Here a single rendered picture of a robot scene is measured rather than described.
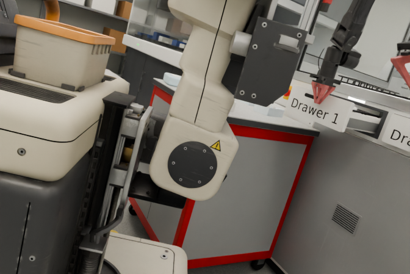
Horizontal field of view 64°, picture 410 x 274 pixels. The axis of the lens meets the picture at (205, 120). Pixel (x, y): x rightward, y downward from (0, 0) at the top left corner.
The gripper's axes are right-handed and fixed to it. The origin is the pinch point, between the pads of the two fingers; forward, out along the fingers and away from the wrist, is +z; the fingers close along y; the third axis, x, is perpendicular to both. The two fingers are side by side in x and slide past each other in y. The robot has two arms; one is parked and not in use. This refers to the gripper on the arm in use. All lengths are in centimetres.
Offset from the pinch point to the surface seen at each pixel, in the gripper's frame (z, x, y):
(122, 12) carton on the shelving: -27, 386, 24
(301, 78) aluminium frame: -6.2, 35.6, 25.4
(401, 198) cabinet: 24.6, -27.4, 25.7
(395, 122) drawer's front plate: 0.0, -16.1, 24.2
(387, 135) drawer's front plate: 5.6, -15.2, 24.1
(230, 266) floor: 90, 22, 5
